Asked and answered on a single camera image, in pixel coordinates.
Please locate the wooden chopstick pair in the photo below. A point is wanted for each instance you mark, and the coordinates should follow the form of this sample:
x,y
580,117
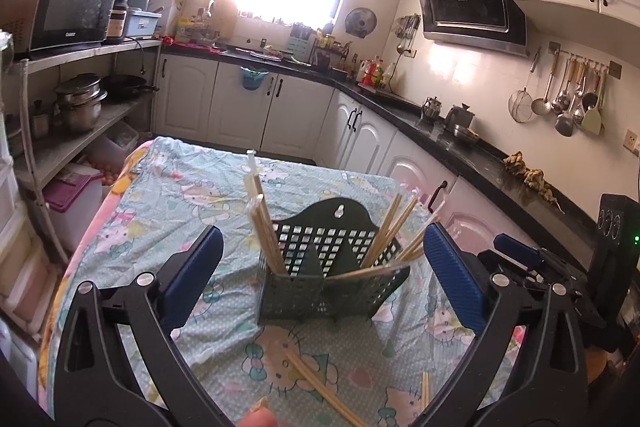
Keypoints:
x,y
251,167
265,232

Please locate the pile of wooden chopsticks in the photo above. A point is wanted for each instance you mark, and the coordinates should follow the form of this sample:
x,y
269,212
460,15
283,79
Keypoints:
x,y
312,377

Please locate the steel kettle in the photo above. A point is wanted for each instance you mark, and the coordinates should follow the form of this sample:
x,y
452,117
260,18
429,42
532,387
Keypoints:
x,y
432,109

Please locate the black microwave oven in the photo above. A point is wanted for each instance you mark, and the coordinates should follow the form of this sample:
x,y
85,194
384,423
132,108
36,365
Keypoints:
x,y
70,7

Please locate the light blue plastic box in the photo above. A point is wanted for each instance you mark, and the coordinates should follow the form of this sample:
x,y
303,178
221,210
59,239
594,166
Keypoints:
x,y
142,23

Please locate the white plastic drawer tower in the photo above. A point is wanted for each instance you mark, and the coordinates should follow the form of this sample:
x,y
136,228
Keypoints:
x,y
15,232

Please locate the light blue knife holder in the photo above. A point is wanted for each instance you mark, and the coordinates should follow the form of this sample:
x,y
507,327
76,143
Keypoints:
x,y
301,42

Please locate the black kitchen countertop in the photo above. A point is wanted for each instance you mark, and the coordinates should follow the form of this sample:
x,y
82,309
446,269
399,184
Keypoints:
x,y
480,162

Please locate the pile of brown eggs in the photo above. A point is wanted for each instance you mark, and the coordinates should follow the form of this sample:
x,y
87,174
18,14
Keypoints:
x,y
107,177

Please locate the blue hanging bin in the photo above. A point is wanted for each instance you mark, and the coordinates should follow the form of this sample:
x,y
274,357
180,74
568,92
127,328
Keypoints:
x,y
252,79

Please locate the white lower kitchen cabinets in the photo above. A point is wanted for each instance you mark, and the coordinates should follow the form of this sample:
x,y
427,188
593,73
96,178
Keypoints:
x,y
240,107

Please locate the round wall fan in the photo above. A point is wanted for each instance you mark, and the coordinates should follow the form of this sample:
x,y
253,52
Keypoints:
x,y
360,22

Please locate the row of hanging kitchen utensils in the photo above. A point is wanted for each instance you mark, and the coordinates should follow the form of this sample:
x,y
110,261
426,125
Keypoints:
x,y
575,97

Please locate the green plastic utensil basket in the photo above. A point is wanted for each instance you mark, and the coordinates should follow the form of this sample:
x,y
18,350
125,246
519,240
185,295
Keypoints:
x,y
295,302

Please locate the metal dish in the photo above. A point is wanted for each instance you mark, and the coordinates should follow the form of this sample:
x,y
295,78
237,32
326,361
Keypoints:
x,y
466,136

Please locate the person's left hand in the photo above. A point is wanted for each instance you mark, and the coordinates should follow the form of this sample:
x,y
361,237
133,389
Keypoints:
x,y
257,419

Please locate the white bin with pink lid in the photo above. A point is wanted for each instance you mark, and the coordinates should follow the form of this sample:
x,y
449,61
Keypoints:
x,y
72,207

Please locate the black dish rack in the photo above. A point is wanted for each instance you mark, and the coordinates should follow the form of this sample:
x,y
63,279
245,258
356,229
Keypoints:
x,y
327,54

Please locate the group of condiment bottles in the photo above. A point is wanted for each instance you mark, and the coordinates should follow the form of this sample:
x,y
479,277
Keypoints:
x,y
375,74

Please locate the stacked stainless steel pots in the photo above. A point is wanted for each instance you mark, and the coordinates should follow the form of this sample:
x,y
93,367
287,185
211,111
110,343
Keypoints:
x,y
80,104

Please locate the black wok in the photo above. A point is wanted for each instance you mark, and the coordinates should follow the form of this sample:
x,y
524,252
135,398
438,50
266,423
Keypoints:
x,y
125,87

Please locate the small metal pot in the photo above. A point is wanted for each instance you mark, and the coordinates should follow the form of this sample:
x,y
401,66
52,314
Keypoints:
x,y
459,117

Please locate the beige wall socket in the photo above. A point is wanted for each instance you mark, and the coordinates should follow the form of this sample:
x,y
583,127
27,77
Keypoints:
x,y
632,142

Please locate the bunch of wooden chopsticks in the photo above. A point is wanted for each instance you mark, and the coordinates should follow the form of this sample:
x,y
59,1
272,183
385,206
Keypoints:
x,y
384,229

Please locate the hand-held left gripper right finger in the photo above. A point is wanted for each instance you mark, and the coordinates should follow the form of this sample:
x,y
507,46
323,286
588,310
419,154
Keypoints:
x,y
452,277

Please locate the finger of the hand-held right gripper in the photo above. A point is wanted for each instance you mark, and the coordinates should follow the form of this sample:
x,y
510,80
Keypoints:
x,y
517,249

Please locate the clear plastic container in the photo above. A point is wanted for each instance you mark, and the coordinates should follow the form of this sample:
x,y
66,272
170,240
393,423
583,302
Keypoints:
x,y
122,142

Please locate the cat-printed turquoise tablecloth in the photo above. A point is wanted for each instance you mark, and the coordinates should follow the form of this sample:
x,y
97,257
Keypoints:
x,y
165,177

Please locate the black range hood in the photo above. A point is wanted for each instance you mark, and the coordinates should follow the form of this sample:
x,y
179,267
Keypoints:
x,y
465,2

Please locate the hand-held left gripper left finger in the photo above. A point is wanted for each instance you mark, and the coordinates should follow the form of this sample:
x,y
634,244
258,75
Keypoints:
x,y
192,277

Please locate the brown rag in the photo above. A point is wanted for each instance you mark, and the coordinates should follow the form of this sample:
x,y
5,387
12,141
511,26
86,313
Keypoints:
x,y
530,177

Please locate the stone shelf rack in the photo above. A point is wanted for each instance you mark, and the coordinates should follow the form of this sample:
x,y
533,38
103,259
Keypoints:
x,y
75,147

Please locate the wooden cutting board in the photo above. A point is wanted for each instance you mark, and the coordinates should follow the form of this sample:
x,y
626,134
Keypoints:
x,y
222,14

